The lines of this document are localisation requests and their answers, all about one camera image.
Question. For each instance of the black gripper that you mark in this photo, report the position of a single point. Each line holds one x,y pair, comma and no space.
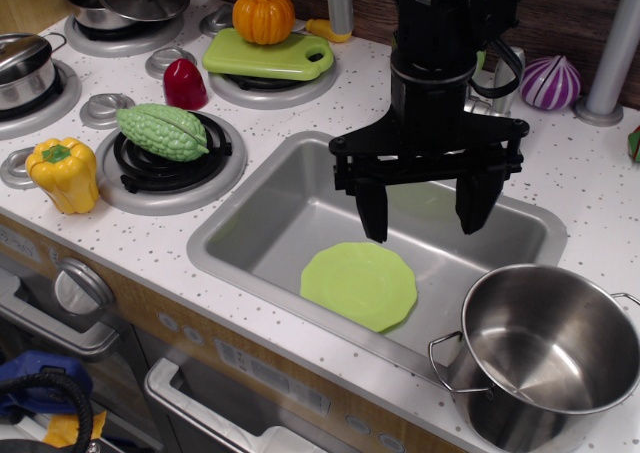
426,135

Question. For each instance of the large steel pot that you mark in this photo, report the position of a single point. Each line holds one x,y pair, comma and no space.
542,355

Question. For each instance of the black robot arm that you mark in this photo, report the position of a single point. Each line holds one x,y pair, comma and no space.
449,34

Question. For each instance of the grey toy sink basin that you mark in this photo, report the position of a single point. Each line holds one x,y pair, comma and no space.
288,210

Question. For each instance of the small steel pot left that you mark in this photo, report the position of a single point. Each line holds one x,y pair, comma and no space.
27,68

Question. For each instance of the green plastic plate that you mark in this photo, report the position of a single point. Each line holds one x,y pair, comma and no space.
363,282

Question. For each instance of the purple striped toy onion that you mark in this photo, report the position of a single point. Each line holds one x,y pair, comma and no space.
550,83

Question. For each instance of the green toy cutting board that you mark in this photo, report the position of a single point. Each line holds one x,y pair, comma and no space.
299,57

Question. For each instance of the grey metal pole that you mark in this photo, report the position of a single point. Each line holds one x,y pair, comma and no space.
601,107

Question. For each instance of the red green toy edge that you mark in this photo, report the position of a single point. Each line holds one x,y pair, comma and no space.
633,145

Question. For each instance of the orange toy pumpkin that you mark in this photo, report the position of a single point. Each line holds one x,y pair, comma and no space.
264,22

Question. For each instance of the green toy bitter gourd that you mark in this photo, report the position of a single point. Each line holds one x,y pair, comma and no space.
169,132

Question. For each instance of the red toy pepper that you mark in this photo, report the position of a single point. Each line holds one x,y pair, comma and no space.
183,86

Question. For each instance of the grey stove knob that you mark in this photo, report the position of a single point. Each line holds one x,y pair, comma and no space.
218,20
159,61
99,111
13,170

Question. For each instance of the black coil burner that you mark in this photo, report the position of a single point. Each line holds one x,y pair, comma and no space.
142,171

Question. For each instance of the silver oven knob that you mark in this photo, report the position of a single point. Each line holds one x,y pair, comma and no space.
79,290

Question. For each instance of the yellow toy bell pepper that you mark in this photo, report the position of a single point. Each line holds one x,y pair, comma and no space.
66,171

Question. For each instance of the yellow cloth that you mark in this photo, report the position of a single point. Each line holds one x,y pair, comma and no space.
63,429

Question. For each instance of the blue plastic object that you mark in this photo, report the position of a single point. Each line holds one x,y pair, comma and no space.
32,382

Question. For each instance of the yellow toy handle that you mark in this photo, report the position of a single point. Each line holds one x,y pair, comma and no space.
323,29

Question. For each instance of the oven door handle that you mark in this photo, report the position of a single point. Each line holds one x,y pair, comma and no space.
213,425

